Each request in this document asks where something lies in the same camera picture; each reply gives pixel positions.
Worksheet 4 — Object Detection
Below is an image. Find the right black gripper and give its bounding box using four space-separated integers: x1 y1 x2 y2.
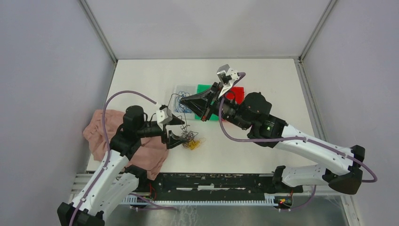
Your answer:
180 81 252 130

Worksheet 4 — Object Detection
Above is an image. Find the black thin cable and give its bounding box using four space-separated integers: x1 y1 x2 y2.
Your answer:
165 92 191 138

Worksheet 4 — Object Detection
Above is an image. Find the cable bundle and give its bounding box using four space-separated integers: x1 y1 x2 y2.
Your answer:
181 124 207 151

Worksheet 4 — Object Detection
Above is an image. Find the blue cable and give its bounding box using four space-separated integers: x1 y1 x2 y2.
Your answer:
174 91 194 113

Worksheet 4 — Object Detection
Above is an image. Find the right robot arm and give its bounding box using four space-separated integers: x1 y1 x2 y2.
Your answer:
180 83 365 195

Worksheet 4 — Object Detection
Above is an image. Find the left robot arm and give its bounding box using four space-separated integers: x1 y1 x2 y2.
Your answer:
57 105 188 226

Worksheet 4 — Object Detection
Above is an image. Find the green plastic bin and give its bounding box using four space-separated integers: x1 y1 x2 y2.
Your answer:
194 84 219 121

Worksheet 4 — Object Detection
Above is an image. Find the clear plastic bin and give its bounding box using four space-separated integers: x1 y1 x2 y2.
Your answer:
172 84 197 114

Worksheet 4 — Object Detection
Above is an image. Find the pink cloth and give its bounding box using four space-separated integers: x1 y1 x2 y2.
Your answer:
83 110 168 180

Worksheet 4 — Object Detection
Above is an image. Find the red plastic bin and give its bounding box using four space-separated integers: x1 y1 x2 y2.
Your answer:
225 87 245 105

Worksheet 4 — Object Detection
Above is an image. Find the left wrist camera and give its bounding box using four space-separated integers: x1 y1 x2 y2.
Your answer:
156 105 173 129

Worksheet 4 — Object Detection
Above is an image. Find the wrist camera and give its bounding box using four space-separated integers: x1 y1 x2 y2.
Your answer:
156 105 173 129
216 64 241 98

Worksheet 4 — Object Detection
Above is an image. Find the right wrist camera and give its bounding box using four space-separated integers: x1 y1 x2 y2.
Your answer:
216 64 241 98

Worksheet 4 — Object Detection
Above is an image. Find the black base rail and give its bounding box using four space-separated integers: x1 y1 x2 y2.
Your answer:
135 173 303 201

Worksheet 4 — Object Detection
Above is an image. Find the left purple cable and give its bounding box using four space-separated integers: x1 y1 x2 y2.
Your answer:
68 90 177 226

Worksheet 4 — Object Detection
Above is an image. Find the white cable duct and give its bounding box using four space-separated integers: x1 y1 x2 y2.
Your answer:
120 194 278 207

